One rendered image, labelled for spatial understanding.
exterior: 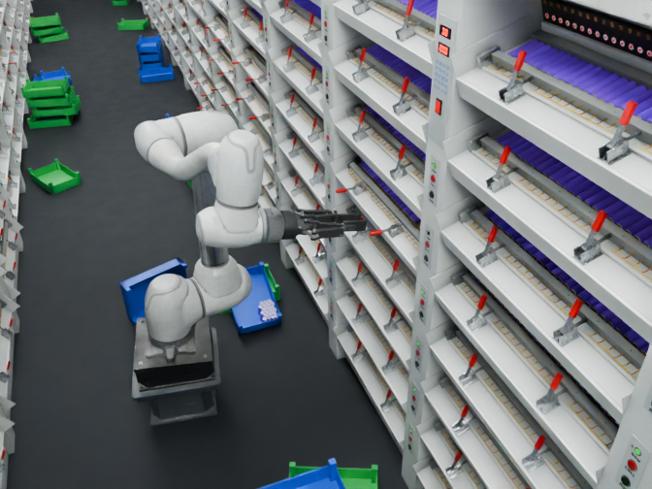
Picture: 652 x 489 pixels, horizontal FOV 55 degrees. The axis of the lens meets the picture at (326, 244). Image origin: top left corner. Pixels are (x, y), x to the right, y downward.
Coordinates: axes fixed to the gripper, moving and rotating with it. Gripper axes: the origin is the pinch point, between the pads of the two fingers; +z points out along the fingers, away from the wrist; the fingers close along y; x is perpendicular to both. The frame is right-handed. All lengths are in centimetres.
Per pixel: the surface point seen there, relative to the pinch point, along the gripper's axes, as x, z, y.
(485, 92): -47, 5, -32
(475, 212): -16.2, 18.0, -25.5
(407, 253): 8.0, 16.6, -4.9
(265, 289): 91, 15, 96
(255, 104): 25, 22, 165
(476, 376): 24, 24, -39
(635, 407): -13, 11, -84
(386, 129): -16.4, 19.6, 26.3
